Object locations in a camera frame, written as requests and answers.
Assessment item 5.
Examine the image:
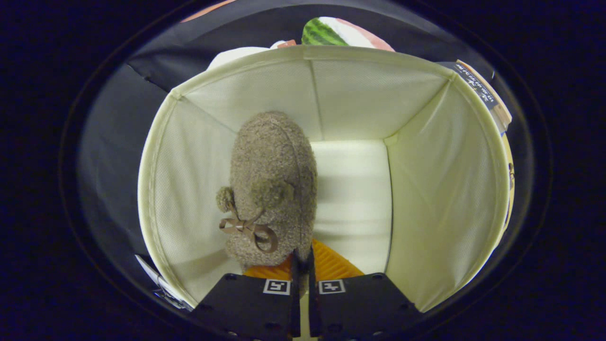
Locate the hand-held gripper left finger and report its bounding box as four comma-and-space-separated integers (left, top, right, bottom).
189, 249, 302, 341

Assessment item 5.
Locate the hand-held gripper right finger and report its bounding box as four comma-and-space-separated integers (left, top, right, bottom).
308, 239, 424, 341

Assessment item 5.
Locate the brown fuzzy shoe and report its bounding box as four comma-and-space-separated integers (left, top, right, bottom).
216, 111, 319, 271

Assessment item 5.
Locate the cream fabric storage box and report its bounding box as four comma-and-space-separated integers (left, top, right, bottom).
137, 45, 515, 314

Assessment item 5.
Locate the black paperback book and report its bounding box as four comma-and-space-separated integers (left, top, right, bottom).
437, 61, 499, 112

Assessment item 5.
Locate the white plush toy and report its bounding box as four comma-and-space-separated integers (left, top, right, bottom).
206, 40, 298, 72

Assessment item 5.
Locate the watermelon slice plush toy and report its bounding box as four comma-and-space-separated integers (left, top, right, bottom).
301, 17, 396, 52

